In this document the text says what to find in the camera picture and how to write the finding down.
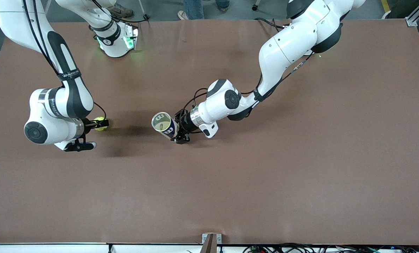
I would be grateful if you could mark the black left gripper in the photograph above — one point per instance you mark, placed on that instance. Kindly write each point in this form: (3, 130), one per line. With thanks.
(185, 121)

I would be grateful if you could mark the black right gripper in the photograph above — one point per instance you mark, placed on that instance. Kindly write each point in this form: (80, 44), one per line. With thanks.
(88, 123)

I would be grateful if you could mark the plain yellow tennis ball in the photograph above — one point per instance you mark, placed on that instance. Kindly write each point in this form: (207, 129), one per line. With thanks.
(100, 129)

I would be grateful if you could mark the clear tennis ball can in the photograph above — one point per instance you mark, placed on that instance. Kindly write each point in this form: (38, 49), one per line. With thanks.
(169, 133)

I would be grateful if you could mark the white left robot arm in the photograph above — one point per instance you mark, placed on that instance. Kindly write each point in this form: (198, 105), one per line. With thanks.
(287, 49)

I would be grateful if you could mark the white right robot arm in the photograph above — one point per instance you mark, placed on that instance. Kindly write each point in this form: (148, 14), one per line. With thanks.
(5, 21)

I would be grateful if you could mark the brown table cover sheet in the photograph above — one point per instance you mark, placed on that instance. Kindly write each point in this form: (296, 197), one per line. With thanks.
(209, 182)

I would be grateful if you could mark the metal base box green light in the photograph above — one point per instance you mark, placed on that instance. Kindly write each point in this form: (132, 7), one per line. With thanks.
(130, 35)

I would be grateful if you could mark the brown shoe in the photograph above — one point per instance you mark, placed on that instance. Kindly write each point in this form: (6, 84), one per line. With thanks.
(121, 12)

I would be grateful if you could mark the person in blue jeans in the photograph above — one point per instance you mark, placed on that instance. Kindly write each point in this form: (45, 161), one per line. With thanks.
(193, 8)

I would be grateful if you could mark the black chair caster wheel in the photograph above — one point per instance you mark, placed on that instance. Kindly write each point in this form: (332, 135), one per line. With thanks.
(256, 7)

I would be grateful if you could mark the white table edge strip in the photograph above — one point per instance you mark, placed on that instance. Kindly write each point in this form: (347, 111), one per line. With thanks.
(37, 248)

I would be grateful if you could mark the metal bracket with brown post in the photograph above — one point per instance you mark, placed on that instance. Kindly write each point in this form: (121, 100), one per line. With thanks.
(211, 242)

